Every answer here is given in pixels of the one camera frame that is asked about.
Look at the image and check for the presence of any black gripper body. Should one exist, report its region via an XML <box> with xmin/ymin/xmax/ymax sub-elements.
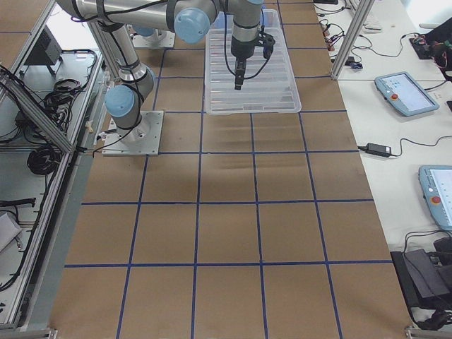
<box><xmin>231</xmin><ymin>37</ymin><xmax>255</xmax><ymax>73</ymax></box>

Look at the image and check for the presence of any clear plastic box lid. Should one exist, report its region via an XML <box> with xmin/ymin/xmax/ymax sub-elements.
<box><xmin>204</xmin><ymin>9</ymin><xmax>302</xmax><ymax>115</ymax></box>

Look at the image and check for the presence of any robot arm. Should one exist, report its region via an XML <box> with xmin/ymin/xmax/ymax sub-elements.
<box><xmin>58</xmin><ymin>1</ymin><xmax>266</xmax><ymax>142</ymax></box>

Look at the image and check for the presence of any black power adapter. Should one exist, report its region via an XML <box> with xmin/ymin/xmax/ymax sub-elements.
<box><xmin>366</xmin><ymin>143</ymin><xmax>392</xmax><ymax>157</ymax></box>

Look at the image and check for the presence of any teach pendant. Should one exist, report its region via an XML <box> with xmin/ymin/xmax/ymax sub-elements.
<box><xmin>374</xmin><ymin>71</ymin><xmax>439</xmax><ymax>117</ymax></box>
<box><xmin>418</xmin><ymin>165</ymin><xmax>451</xmax><ymax>231</ymax></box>

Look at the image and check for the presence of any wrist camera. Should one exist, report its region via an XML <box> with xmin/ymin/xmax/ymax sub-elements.
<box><xmin>256</xmin><ymin>30</ymin><xmax>275</xmax><ymax>61</ymax></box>

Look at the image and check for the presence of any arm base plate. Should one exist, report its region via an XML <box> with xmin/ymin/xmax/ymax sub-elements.
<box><xmin>132</xmin><ymin>30</ymin><xmax>175</xmax><ymax>49</ymax></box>
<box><xmin>102</xmin><ymin>111</ymin><xmax>165</xmax><ymax>156</ymax></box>

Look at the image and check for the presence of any aluminium frame post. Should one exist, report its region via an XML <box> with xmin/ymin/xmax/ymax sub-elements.
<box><xmin>331</xmin><ymin>0</ymin><xmax>374</xmax><ymax>80</ymax></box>

